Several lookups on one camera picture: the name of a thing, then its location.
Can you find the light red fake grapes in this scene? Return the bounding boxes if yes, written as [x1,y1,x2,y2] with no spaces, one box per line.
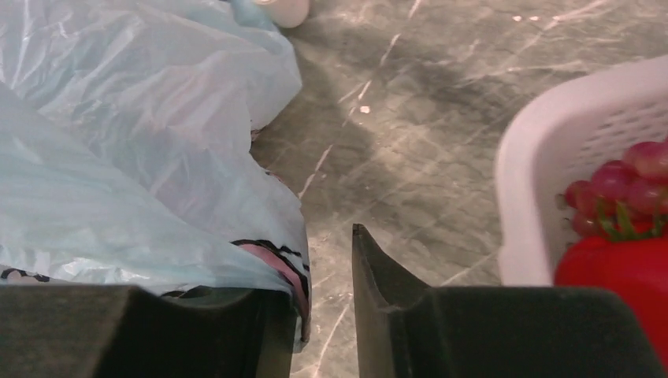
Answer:
[562,140,667,241]

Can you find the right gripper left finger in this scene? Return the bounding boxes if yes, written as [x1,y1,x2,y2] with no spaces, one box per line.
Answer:
[1,284,296,377]

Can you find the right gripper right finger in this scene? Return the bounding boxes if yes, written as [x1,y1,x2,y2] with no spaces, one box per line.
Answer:
[351,224,666,378]

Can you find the white plastic basket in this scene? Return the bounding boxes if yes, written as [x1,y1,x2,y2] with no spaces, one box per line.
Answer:
[494,57,667,286]

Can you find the white pvc pipe frame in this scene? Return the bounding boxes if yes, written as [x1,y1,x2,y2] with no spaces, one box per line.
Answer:
[254,0,310,28]

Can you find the light blue plastic bag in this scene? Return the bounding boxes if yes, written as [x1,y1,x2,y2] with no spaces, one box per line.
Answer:
[1,1,311,351]

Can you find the red fake apple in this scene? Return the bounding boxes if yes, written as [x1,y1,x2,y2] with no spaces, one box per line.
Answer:
[554,236,667,365]

